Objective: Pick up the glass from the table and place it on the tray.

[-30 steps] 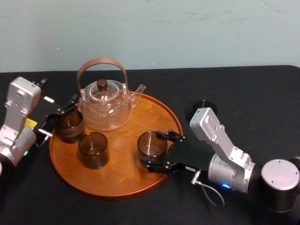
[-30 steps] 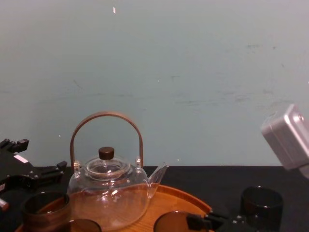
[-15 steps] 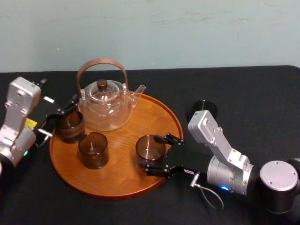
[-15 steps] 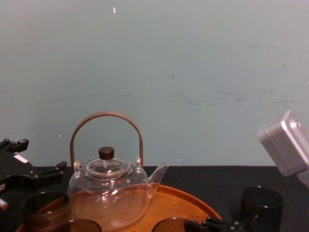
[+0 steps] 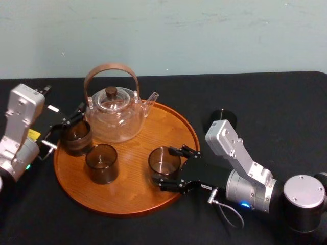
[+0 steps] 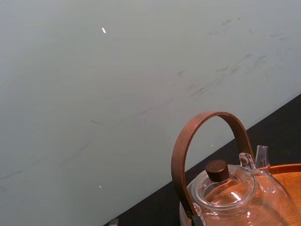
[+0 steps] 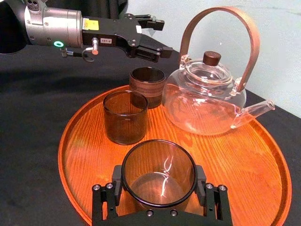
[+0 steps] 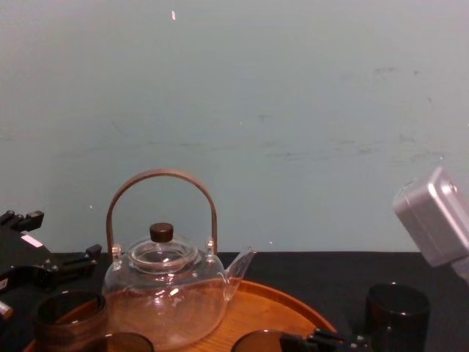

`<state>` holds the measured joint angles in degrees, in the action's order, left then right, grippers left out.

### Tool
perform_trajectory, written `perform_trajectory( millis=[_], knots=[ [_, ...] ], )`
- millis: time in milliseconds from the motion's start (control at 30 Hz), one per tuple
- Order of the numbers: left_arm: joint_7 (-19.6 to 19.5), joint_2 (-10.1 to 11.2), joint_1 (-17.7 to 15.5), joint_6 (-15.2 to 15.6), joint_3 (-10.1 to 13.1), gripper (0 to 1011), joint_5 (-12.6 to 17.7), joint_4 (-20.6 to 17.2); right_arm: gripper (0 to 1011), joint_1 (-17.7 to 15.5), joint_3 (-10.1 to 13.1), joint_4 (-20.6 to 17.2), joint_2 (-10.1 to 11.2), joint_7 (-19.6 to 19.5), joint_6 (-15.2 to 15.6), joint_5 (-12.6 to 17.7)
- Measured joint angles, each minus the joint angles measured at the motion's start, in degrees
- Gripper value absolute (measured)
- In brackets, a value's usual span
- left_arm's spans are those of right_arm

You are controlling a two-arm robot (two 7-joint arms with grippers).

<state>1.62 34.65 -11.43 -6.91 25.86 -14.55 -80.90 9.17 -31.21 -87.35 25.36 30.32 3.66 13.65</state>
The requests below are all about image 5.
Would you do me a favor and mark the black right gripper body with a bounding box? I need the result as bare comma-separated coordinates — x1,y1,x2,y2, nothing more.
178,152,232,195

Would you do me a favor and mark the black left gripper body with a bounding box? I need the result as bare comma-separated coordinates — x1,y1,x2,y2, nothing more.
27,104,72,149

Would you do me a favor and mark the smoky brown glass cup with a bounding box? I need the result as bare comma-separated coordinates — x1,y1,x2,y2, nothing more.
61,120,94,157
85,143,120,185
148,146,182,186
203,108,239,134

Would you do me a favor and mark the round wooden tray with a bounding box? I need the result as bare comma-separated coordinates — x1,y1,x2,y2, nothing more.
53,99,201,219

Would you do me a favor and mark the glass teapot lid brown knob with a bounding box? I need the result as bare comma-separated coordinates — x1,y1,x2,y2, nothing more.
98,86,130,112

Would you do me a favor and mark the black table cloth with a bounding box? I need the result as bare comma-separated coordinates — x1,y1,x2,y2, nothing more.
0,70,327,245

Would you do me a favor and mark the left gripper cable silver plug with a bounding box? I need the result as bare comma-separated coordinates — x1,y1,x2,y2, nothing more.
37,140,58,162

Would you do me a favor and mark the gripper cable silver plug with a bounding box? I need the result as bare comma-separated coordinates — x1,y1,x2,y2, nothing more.
207,188,245,229
37,140,58,162

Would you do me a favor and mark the glass teapot with wooden handle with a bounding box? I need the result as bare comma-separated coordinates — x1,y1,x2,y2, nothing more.
83,63,160,143

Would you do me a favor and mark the right gripper cable silver plug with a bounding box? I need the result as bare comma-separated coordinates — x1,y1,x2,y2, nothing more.
207,188,245,229

